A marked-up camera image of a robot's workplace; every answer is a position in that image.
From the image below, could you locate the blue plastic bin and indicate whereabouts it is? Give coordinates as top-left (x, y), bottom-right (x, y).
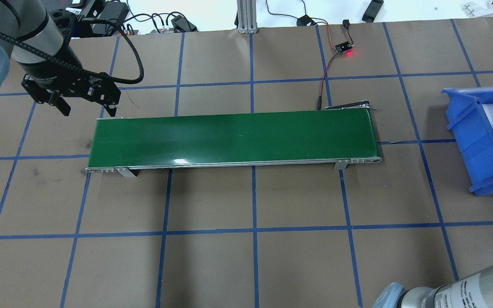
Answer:
top-left (442, 86), bottom-right (493, 195)

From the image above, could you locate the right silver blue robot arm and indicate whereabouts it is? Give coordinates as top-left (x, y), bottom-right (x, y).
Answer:
top-left (374, 104), bottom-right (493, 308)

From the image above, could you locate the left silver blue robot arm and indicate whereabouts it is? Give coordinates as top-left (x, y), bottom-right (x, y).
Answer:
top-left (0, 0), bottom-right (121, 117)

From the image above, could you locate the small black power adapter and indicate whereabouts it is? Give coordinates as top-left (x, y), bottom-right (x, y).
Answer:
top-left (296, 15), bottom-right (315, 26)

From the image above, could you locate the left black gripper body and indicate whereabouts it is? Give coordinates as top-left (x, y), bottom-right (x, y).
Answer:
top-left (22, 74), bottom-right (121, 106)

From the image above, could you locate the small motor controller board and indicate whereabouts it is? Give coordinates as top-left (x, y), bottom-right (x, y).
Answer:
top-left (335, 41), bottom-right (355, 54)

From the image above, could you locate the green conveyor belt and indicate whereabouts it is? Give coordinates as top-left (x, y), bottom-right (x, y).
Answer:
top-left (86, 108), bottom-right (382, 177)

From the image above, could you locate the aluminium frame post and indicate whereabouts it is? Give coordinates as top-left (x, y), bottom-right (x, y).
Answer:
top-left (236, 0), bottom-right (258, 34)

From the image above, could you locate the black power adapter brick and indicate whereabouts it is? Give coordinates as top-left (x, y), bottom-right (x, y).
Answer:
top-left (85, 0), bottom-right (130, 37)

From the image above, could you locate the red black conveyor cable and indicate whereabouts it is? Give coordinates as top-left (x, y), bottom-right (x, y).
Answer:
top-left (317, 19), bottom-right (354, 111)

